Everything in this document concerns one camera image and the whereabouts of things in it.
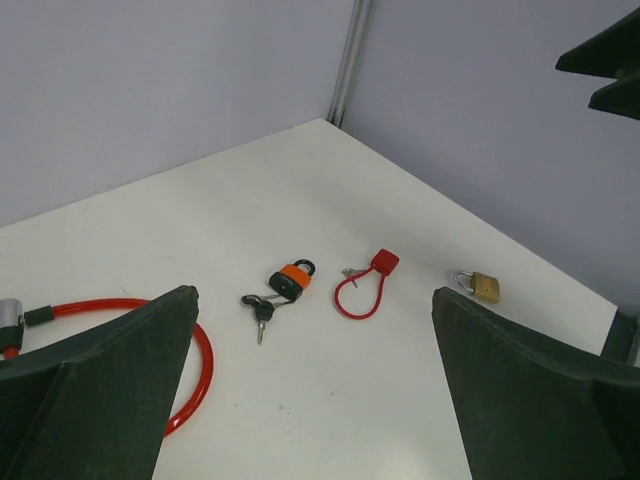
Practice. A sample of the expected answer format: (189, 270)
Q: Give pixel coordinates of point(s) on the right aluminium frame post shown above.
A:
(356, 38)

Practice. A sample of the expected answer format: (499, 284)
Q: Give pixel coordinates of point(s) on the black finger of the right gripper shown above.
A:
(613, 53)

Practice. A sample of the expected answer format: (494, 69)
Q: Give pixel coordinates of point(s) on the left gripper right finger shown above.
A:
(532, 407)

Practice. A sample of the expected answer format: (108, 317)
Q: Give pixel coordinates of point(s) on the orange black padlock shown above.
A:
(292, 279)

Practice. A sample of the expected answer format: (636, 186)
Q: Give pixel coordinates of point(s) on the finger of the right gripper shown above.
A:
(620, 98)

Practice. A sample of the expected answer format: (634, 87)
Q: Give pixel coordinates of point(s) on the brass padlock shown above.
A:
(478, 285)

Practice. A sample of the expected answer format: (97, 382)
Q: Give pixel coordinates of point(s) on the thick red cable lock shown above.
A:
(14, 320)

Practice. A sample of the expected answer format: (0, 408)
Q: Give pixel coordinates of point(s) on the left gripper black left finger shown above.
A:
(96, 405)

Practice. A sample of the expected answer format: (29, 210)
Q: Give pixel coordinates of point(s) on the red padlock with thin cable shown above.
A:
(359, 294)

